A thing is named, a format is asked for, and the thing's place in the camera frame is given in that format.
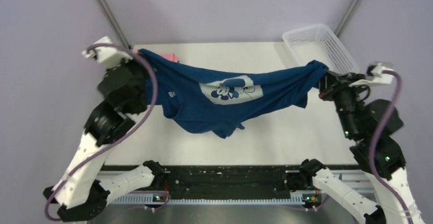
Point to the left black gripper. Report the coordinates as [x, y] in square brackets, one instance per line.
[133, 62]

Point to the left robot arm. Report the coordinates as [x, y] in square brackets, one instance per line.
[79, 195]

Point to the right aluminium frame post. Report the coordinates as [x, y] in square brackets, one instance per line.
[350, 11]

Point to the white slotted cable duct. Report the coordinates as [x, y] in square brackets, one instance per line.
[155, 199]

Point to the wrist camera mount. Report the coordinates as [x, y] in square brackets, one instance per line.
[108, 57]
[375, 76]

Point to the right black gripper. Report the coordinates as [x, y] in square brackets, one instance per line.
[332, 82]

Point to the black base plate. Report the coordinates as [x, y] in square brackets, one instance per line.
[232, 182]

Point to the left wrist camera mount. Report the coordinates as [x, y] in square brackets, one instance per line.
[108, 57]

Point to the aluminium frame post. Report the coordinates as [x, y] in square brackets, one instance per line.
[350, 11]
[109, 16]

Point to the pink folded t-shirt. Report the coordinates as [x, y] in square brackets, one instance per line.
[169, 56]

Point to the white plastic basket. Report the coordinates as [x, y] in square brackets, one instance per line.
[318, 42]

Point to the blue t-shirt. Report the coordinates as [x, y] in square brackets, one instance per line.
[202, 100]

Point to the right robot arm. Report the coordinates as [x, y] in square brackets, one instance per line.
[366, 107]

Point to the left aluminium frame post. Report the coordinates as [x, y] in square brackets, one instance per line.
[109, 16]

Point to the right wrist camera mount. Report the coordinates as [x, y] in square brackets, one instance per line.
[375, 76]

